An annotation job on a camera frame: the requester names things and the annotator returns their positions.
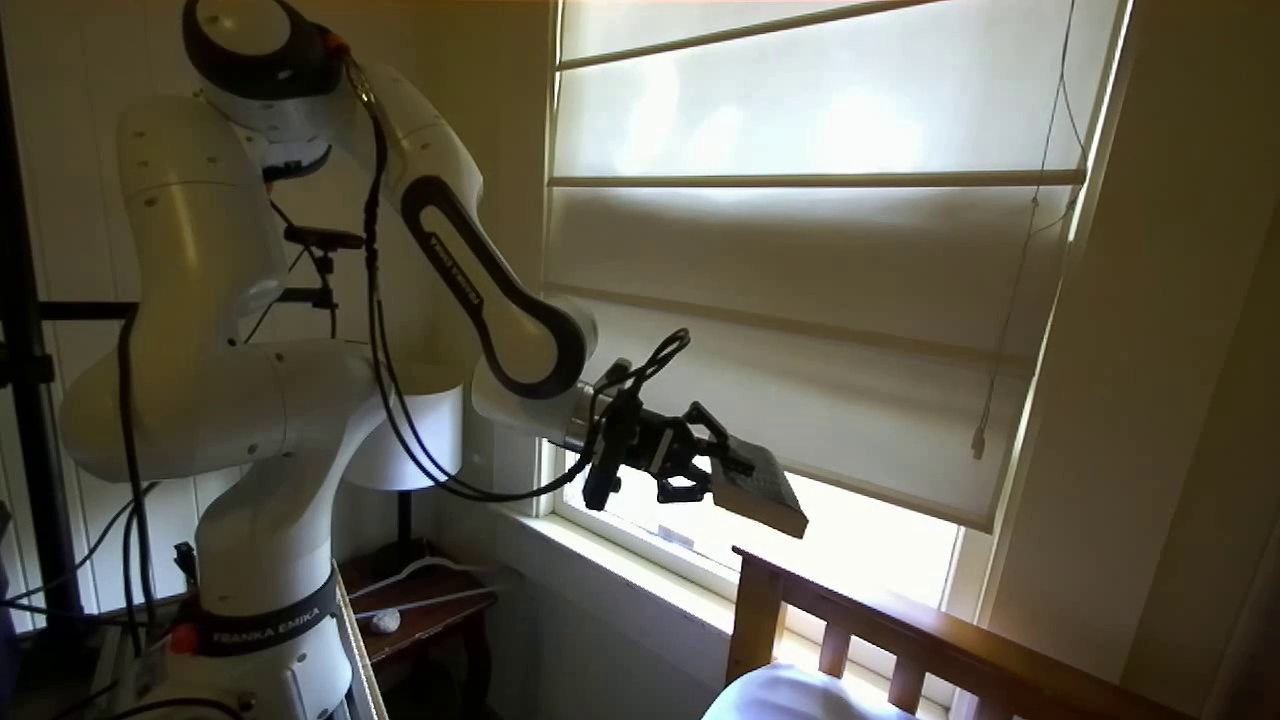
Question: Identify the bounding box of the white cable on nightstand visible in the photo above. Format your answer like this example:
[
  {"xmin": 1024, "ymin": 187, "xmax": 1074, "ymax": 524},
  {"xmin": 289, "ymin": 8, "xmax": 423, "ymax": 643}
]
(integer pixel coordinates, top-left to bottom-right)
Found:
[{"xmin": 351, "ymin": 557, "xmax": 493, "ymax": 641}]

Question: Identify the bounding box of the thin blind pull cord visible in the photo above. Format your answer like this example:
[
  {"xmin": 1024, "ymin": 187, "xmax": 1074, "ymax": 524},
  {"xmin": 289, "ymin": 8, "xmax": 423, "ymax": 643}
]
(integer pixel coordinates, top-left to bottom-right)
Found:
[{"xmin": 966, "ymin": 0, "xmax": 1087, "ymax": 465}]

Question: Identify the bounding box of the black exterior camera bar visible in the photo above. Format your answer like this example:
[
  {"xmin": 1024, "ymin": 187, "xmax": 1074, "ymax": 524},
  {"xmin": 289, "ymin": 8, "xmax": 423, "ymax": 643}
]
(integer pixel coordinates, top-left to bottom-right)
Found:
[{"xmin": 279, "ymin": 222, "xmax": 367, "ymax": 258}]

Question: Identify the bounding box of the white roman window blind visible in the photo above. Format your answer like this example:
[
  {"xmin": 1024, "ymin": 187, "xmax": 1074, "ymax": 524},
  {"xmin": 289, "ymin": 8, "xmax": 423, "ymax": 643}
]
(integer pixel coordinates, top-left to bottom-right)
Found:
[{"xmin": 531, "ymin": 0, "xmax": 1134, "ymax": 536}]

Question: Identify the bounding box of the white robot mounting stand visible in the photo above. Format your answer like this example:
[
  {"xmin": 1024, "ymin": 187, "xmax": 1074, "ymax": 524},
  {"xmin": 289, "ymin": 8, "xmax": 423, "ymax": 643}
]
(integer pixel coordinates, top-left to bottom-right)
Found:
[{"xmin": 111, "ymin": 585, "xmax": 391, "ymax": 720}]

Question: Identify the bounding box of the white framed window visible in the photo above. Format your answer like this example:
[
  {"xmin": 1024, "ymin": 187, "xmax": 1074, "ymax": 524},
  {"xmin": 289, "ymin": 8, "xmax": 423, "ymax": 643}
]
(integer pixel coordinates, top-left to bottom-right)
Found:
[{"xmin": 529, "ymin": 395, "xmax": 997, "ymax": 637}]

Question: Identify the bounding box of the black floor cable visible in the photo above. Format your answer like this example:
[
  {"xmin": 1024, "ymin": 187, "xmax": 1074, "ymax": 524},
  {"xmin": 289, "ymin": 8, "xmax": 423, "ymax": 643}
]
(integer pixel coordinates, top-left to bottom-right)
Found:
[{"xmin": 0, "ymin": 311, "xmax": 173, "ymax": 665}]

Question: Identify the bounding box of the black horizontal clamp rod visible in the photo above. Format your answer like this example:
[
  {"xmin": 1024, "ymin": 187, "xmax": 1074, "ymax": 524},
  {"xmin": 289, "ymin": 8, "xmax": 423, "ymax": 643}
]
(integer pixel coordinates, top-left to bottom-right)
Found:
[{"xmin": 35, "ymin": 279, "xmax": 339, "ymax": 326}]

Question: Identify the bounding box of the white shade table lamp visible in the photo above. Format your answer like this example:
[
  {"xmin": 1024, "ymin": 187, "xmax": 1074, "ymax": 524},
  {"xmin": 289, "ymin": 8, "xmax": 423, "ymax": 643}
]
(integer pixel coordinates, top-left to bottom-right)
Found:
[{"xmin": 348, "ymin": 384, "xmax": 468, "ymax": 557}]

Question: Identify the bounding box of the black vertical stand pole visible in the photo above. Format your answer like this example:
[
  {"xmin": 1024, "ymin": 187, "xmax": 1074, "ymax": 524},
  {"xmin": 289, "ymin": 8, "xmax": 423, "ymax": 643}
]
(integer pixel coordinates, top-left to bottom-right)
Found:
[{"xmin": 0, "ymin": 38, "xmax": 96, "ymax": 675}]

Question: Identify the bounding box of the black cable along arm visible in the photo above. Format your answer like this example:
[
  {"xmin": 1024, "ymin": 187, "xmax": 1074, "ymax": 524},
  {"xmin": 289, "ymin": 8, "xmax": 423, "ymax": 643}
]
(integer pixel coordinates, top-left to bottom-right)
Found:
[{"xmin": 344, "ymin": 54, "xmax": 695, "ymax": 508}]

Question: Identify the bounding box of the white pillow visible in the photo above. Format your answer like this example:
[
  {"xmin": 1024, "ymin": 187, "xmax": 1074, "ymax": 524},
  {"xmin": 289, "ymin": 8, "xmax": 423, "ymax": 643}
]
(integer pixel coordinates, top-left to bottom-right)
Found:
[{"xmin": 700, "ymin": 661, "xmax": 924, "ymax": 720}]

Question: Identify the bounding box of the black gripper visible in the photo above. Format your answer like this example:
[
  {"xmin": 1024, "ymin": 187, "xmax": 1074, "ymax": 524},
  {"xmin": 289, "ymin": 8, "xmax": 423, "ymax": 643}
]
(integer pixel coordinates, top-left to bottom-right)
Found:
[{"xmin": 613, "ymin": 395, "xmax": 750, "ymax": 514}]

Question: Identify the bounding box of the brown wooden bed headboard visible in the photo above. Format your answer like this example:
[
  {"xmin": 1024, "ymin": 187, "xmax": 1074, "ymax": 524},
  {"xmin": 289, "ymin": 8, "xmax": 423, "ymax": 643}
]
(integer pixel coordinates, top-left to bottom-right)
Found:
[{"xmin": 725, "ymin": 545, "xmax": 1193, "ymax": 720}]

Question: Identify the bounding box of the dark wooden nightstand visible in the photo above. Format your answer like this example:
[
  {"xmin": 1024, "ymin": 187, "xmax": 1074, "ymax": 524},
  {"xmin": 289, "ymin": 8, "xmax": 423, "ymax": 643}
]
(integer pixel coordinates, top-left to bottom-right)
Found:
[{"xmin": 339, "ymin": 540, "xmax": 500, "ymax": 720}]

